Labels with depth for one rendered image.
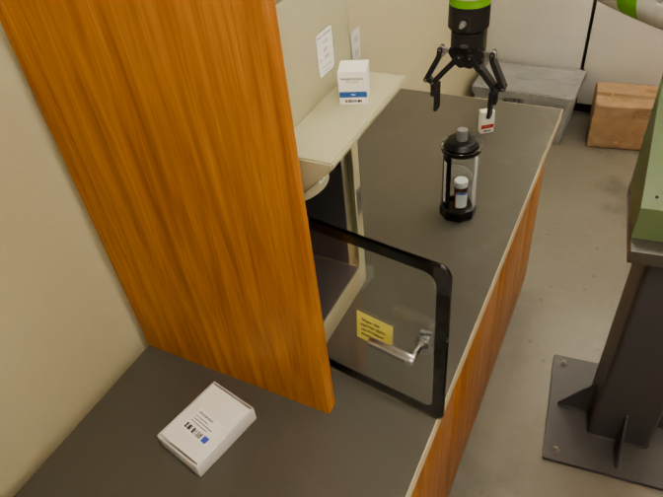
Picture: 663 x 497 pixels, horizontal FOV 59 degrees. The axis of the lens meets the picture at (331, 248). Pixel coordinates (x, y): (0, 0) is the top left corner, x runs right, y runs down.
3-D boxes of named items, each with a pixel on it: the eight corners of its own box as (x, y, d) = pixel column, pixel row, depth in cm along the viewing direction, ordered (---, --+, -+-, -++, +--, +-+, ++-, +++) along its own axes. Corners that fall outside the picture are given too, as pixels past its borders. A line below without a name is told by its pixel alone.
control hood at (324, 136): (276, 203, 99) (266, 152, 93) (355, 113, 120) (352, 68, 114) (336, 217, 95) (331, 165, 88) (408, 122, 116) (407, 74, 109)
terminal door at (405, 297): (316, 356, 127) (291, 209, 101) (444, 419, 112) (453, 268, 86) (314, 358, 127) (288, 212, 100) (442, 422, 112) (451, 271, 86)
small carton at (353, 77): (339, 105, 103) (336, 72, 99) (342, 92, 107) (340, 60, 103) (368, 104, 102) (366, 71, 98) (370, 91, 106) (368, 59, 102)
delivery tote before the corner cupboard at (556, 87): (467, 133, 380) (470, 85, 358) (486, 103, 406) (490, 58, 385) (563, 149, 355) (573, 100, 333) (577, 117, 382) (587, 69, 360)
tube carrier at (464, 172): (433, 215, 166) (435, 151, 152) (445, 194, 173) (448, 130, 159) (471, 224, 162) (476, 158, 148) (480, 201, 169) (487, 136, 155)
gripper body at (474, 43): (445, 32, 133) (443, 71, 139) (481, 35, 129) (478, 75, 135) (455, 20, 137) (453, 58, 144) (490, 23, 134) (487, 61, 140)
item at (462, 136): (438, 157, 154) (439, 135, 149) (449, 139, 160) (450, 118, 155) (473, 163, 150) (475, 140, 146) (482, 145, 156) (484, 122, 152)
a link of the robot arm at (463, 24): (496, -6, 131) (457, -8, 135) (482, 13, 124) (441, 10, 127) (494, 22, 135) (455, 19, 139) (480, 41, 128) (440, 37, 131)
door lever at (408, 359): (382, 329, 105) (381, 319, 104) (429, 350, 101) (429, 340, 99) (366, 349, 102) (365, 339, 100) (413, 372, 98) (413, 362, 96)
